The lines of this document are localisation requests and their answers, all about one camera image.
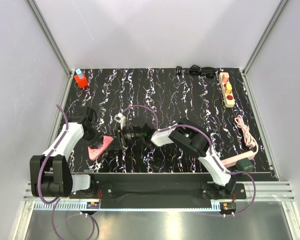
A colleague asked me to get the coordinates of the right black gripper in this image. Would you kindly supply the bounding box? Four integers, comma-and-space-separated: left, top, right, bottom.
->
107, 126, 144, 151

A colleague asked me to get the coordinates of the pink triangular socket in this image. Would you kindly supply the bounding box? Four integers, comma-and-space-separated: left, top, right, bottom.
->
87, 135, 114, 161

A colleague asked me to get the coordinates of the red cube socket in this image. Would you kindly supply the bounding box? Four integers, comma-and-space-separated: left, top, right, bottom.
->
74, 73, 89, 89

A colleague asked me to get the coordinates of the pink power strip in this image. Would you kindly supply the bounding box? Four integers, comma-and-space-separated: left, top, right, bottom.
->
221, 150, 256, 168

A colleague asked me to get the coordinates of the dark green plug adapter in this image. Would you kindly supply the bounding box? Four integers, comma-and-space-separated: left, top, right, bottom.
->
235, 158, 255, 173

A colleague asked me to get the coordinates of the light blue plug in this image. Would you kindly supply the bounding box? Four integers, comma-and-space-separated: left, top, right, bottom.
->
75, 68, 83, 79

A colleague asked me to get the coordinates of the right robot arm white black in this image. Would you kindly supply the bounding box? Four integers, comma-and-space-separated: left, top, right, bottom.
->
108, 118, 237, 199

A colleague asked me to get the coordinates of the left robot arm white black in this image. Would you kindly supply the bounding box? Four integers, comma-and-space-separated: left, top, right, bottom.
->
29, 105, 104, 205

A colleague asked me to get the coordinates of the black plug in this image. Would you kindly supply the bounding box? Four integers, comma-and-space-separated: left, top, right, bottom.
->
175, 66, 184, 75

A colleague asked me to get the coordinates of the wooden socket strip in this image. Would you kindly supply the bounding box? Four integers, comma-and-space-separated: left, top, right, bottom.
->
219, 72, 235, 108

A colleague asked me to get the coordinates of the yellow plug on wooden strip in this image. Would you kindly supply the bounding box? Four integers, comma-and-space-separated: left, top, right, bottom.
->
224, 83, 232, 92

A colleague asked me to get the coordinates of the pink plug on wooden strip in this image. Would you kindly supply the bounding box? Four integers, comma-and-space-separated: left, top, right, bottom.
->
220, 72, 230, 83

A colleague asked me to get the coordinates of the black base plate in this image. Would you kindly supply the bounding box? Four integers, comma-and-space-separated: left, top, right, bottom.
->
38, 171, 277, 210

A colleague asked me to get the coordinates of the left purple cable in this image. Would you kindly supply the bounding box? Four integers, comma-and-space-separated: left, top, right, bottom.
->
37, 104, 100, 240

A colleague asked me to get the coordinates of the purple cable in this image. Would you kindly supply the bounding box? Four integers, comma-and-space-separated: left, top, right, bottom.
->
37, 104, 100, 240
121, 104, 257, 216

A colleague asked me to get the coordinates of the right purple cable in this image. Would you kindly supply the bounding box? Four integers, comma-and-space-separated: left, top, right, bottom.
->
121, 104, 257, 216

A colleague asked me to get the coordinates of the black coiled cable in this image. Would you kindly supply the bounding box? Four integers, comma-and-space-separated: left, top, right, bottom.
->
188, 65, 217, 79

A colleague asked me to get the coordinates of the pink coiled cable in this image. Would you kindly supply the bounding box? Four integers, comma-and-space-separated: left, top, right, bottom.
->
233, 114, 260, 154

